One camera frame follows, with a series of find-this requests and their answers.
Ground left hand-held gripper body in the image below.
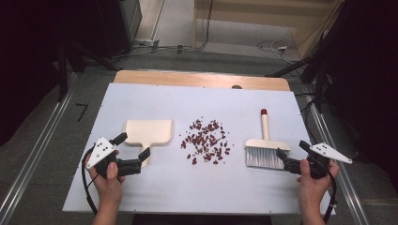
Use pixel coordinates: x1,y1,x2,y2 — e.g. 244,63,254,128
85,136,143,180

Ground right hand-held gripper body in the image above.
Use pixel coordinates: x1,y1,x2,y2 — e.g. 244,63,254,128
284,142,353,181

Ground cream brush with red tip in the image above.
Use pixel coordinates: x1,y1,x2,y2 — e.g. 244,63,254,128
244,108,291,171

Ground cream plastic dustpan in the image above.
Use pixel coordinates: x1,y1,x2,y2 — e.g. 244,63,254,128
122,119,174,168

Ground pile of red beans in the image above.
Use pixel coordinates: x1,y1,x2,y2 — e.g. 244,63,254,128
179,116,232,166

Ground person's left hand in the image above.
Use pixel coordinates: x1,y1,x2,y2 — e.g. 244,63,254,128
84,149,126,207

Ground person's right hand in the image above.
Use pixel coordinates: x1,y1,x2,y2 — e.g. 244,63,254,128
296,158,341,214

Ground white board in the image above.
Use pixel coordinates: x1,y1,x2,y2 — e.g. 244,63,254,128
61,82,336,217

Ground black metal stand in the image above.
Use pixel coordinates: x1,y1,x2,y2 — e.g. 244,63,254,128
265,34,332,113
55,40,123,102

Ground wooden table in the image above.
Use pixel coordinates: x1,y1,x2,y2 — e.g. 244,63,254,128
113,69,291,92

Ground black cabinet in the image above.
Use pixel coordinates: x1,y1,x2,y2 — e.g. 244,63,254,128
93,0,144,59

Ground light wooden furniture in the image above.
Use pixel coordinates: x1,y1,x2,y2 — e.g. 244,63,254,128
191,0,345,60

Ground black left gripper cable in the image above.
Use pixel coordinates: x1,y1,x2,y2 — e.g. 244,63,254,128
81,144,99,216

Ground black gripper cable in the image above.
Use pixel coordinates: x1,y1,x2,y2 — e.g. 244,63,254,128
322,170,339,223
81,144,99,216

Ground black floor cable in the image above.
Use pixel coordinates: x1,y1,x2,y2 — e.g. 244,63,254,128
299,93,329,188

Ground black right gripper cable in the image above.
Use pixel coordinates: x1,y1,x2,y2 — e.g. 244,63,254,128
322,170,339,223

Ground metal floor rail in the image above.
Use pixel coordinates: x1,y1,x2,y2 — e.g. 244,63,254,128
304,93,372,225
0,71,79,225

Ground white cable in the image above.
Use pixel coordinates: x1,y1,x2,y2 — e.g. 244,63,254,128
256,39,301,65

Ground grey floor cables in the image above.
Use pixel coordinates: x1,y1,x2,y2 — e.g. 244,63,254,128
112,38,196,60

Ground thin black cable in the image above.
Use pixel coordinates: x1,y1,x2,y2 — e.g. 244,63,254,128
195,0,215,53

